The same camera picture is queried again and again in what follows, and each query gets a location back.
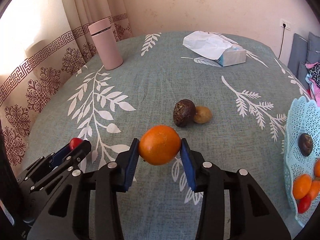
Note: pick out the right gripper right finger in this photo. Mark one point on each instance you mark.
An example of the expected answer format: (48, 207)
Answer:
(252, 214)

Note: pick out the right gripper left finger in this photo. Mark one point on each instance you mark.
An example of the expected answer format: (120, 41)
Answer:
(68, 205)

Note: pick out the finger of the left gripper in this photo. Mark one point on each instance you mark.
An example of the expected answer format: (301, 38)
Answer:
(77, 155)
(47, 171)

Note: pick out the red cherry tomato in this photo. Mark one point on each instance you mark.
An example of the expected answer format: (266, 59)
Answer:
(74, 143)

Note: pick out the small orange mandarin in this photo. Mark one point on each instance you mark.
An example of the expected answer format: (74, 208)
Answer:
(301, 186)

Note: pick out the dark brown passion fruit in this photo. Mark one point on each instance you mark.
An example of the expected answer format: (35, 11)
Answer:
(305, 144)

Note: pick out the large orange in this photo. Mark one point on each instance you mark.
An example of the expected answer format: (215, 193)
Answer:
(159, 145)

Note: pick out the small brown kiwi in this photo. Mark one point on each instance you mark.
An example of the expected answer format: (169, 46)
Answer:
(202, 115)

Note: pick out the light blue lattice basket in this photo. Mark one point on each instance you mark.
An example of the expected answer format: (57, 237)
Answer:
(303, 117)

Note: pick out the teal leaf-pattern tablecloth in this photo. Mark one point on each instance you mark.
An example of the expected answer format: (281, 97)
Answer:
(110, 108)

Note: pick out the patterned beige curtain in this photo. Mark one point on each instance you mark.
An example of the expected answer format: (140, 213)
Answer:
(44, 43)

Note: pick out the pink thermos bottle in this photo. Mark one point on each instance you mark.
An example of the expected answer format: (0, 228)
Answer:
(105, 43)

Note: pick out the leopard print garment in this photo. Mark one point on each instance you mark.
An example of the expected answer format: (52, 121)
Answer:
(315, 73)

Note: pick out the tissue pack with white tissue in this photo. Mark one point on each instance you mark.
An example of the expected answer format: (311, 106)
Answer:
(215, 47)

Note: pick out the grey-blue cushion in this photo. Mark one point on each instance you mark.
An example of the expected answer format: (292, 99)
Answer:
(298, 53)
(313, 53)

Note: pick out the white wall socket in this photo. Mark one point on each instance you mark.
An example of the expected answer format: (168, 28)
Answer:
(285, 24)

